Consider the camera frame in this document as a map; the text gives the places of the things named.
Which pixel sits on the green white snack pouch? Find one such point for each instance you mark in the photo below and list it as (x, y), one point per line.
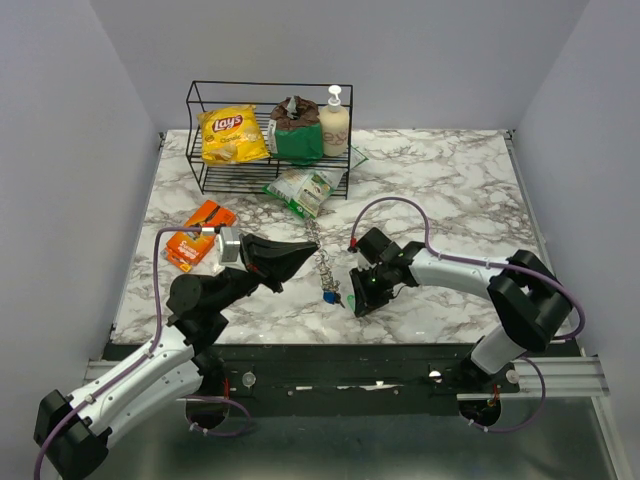
(304, 190)

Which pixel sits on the aluminium frame rail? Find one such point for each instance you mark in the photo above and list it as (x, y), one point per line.
(564, 377)

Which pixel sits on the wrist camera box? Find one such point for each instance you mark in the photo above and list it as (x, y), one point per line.
(370, 248)
(228, 246)

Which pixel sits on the green white card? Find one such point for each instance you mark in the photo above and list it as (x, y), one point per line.
(357, 157)

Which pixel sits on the metal disc keyring organizer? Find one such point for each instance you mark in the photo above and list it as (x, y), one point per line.
(327, 281)

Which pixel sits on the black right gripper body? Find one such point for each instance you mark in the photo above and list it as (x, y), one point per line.
(386, 281)

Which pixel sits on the blue key tag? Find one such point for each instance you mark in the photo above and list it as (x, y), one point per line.
(330, 297)

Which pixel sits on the yellow Lays chips bag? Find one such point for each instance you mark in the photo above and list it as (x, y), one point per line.
(231, 135)

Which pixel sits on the black wire shelf rack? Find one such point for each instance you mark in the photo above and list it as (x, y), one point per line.
(251, 177)

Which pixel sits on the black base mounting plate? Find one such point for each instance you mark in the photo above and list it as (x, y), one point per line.
(316, 380)

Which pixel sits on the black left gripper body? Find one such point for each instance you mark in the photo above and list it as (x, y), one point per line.
(249, 254)

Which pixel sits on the orange razor box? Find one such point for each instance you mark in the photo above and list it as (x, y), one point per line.
(186, 249)

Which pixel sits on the cream soap pump bottle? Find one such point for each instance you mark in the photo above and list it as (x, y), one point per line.
(334, 119)

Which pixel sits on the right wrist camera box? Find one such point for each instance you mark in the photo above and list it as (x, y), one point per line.
(370, 248)

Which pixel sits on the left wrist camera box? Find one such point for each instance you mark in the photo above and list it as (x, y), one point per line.
(228, 246)

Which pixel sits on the green brown coffee bag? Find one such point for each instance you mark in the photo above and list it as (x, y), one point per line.
(294, 132)

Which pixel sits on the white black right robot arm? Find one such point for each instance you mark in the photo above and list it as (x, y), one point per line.
(525, 295)

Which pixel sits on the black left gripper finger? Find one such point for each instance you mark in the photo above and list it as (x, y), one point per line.
(277, 272)
(299, 252)

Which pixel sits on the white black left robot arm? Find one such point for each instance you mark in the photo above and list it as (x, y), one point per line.
(76, 431)

